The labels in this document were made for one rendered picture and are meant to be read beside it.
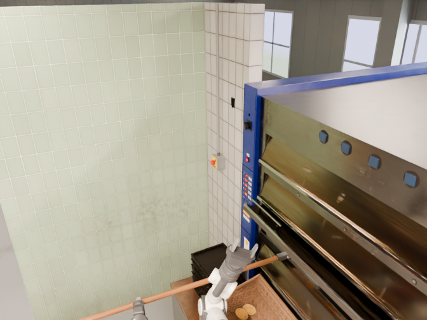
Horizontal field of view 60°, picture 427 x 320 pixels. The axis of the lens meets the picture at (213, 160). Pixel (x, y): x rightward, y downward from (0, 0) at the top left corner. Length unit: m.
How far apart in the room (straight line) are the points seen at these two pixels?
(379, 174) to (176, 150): 1.84
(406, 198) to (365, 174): 0.20
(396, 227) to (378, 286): 0.30
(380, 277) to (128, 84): 2.01
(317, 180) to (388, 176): 0.45
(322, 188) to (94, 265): 2.16
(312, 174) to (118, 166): 1.59
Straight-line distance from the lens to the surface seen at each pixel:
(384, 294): 1.79
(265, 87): 2.24
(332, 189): 1.84
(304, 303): 2.37
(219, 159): 2.81
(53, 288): 3.47
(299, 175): 2.01
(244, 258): 1.55
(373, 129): 1.79
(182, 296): 2.96
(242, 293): 2.76
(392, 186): 1.58
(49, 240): 3.19
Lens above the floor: 2.67
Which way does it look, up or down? 25 degrees down
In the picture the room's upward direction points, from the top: 1 degrees counter-clockwise
